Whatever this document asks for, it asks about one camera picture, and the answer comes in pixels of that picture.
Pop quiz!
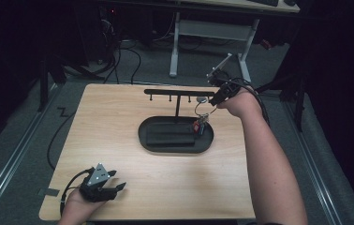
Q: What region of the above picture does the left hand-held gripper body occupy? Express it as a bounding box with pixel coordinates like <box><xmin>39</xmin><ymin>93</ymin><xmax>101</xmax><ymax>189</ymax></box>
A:
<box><xmin>79</xmin><ymin>162</ymin><xmax>119</xmax><ymax>203</ymax></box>

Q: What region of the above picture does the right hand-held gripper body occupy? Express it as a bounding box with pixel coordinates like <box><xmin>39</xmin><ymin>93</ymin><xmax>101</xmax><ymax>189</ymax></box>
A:
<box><xmin>206</xmin><ymin>52</ymin><xmax>243</xmax><ymax>98</ymax></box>

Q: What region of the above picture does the silver wire key ring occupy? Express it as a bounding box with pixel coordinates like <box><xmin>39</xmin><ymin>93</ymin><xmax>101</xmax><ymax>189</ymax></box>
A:
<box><xmin>194</xmin><ymin>98</ymin><xmax>218</xmax><ymax>117</ymax></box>

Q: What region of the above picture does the black key rack with tray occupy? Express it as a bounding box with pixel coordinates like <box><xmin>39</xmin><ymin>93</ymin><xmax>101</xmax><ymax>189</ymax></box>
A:
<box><xmin>138</xmin><ymin>88</ymin><xmax>215</xmax><ymax>155</ymax></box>

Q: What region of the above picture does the person's right hand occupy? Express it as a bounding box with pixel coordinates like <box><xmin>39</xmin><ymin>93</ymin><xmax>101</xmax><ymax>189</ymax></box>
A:
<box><xmin>216</xmin><ymin>86</ymin><xmax>264</xmax><ymax>119</ymax></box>

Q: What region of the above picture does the person's left hand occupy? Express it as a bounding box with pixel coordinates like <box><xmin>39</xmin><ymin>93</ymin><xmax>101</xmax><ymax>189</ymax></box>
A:
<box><xmin>65</xmin><ymin>187</ymin><xmax>108</xmax><ymax>217</ymax></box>

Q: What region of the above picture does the grey tape patch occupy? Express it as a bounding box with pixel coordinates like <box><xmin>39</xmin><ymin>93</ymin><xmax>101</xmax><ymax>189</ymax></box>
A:
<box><xmin>37</xmin><ymin>187</ymin><xmax>61</xmax><ymax>198</ymax></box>

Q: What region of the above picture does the small red object on floor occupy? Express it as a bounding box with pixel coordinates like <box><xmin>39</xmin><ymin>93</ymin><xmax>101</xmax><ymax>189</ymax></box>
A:
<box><xmin>259</xmin><ymin>38</ymin><xmax>273</xmax><ymax>51</ymax></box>

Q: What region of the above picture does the black stand leg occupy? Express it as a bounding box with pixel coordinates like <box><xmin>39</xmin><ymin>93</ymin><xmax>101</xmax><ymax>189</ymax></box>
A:
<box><xmin>254</xmin><ymin>69</ymin><xmax>308</xmax><ymax>133</ymax></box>

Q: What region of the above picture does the black keyboard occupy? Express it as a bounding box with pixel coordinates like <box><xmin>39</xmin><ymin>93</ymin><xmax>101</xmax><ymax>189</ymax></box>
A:
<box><xmin>248</xmin><ymin>0</ymin><xmax>280</xmax><ymax>8</ymax></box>

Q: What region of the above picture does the black stand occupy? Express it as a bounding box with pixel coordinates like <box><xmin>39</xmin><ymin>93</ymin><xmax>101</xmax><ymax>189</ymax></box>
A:
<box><xmin>37</xmin><ymin>51</ymin><xmax>68</xmax><ymax>113</ymax></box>

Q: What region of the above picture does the dark computer tower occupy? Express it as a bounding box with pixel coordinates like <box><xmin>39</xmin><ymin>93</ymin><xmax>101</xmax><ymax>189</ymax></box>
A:
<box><xmin>73</xmin><ymin>4</ymin><xmax>122</xmax><ymax>65</ymax></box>

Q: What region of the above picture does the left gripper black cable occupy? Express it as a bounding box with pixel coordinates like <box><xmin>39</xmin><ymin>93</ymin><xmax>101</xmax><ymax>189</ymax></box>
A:
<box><xmin>59</xmin><ymin>167</ymin><xmax>96</xmax><ymax>218</ymax></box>

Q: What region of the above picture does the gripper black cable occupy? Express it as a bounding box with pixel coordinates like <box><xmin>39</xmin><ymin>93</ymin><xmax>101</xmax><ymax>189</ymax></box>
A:
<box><xmin>224</xmin><ymin>77</ymin><xmax>272</xmax><ymax>127</ymax></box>
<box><xmin>59</xmin><ymin>167</ymin><xmax>96</xmax><ymax>218</ymax></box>

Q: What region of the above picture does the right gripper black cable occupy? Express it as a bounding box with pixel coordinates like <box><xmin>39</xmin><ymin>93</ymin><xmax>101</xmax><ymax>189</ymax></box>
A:
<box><xmin>224</xmin><ymin>77</ymin><xmax>272</xmax><ymax>127</ymax></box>

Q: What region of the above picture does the white desk with metal frame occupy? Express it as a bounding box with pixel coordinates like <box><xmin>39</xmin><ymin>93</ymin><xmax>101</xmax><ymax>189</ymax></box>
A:
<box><xmin>168</xmin><ymin>0</ymin><xmax>302</xmax><ymax>83</ymax></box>

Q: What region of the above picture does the black floor cable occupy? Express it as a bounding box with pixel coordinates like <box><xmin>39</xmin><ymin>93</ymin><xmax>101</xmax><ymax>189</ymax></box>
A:
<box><xmin>46</xmin><ymin>106</ymin><xmax>77</xmax><ymax>172</ymax></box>

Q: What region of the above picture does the aluminium floor rail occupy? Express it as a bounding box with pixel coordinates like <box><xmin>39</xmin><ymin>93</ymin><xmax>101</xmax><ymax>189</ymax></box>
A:
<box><xmin>281</xmin><ymin>93</ymin><xmax>343</xmax><ymax>225</ymax></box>
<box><xmin>0</xmin><ymin>82</ymin><xmax>61</xmax><ymax>223</ymax></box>

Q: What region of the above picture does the bundle of black cables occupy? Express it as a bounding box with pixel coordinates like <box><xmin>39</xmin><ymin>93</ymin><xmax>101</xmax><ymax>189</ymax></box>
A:
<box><xmin>62</xmin><ymin>18</ymin><xmax>143</xmax><ymax>86</ymax></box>

